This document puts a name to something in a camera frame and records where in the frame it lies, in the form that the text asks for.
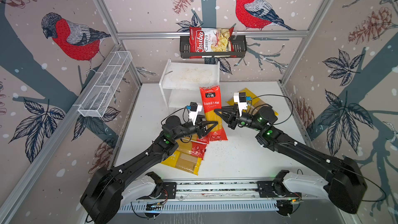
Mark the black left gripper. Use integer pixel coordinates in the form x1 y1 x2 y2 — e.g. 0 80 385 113
171 114 217 142

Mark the red spaghetti bag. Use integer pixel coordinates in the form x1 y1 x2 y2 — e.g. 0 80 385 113
196 137 210 145
200 85 228 142
177 139 207 160

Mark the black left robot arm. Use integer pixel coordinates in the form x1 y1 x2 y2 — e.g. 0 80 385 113
80 115 218 224

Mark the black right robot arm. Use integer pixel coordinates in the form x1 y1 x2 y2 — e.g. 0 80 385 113
215 104 368 214

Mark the yellow pasta bag near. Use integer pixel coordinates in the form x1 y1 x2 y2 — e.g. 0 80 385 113
227 96 239 106

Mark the yellow pasta bag far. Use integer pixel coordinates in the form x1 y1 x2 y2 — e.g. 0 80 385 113
239 88 270 114

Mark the yellow Pastatime pasta bag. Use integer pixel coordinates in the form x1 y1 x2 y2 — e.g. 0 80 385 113
161 150 202 175

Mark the white two-tier shelf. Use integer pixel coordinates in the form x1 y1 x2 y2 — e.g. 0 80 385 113
159 60 220 112

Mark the red cassava chips bag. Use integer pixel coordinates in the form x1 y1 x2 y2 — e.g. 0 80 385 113
189 27 234 54

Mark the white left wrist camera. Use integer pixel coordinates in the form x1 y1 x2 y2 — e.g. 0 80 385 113
187 102 203 125

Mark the black wall basket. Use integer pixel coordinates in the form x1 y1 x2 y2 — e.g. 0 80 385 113
180 35 247 59

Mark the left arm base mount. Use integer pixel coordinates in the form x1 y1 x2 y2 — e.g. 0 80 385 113
147 182 177 200

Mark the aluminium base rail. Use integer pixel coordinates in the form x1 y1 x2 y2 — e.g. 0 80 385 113
118 178 317 216

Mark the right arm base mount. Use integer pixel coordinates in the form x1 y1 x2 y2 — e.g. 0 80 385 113
256 181 302 198

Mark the white wire mesh basket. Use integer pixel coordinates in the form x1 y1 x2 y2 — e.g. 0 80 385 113
78 51 132 118

